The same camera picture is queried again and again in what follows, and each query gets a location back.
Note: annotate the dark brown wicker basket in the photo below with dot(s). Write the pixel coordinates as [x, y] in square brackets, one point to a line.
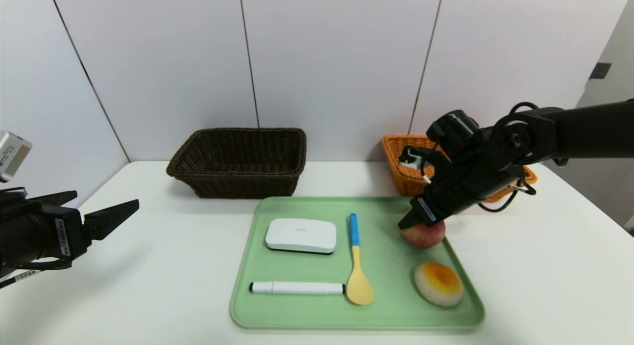
[237, 184]

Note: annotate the white flat router box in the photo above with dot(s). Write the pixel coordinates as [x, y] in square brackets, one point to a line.
[300, 234]

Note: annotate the white bun with orange top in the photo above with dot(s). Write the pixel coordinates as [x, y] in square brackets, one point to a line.
[438, 285]

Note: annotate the orange wicker basket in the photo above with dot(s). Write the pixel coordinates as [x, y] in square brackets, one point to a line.
[396, 162]

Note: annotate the light green plastic tray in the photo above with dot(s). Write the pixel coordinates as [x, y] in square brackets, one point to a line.
[391, 266]

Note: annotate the dark wall plate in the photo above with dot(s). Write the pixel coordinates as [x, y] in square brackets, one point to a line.
[599, 71]

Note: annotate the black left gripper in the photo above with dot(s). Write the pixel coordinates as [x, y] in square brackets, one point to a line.
[67, 234]

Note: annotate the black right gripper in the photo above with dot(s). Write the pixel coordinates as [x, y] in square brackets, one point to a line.
[425, 211]

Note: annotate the red peach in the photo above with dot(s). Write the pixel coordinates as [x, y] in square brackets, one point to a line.
[426, 236]

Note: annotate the white marker with black caps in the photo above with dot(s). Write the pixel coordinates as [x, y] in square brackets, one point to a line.
[297, 287]

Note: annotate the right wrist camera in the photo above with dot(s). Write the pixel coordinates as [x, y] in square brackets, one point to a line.
[411, 161]

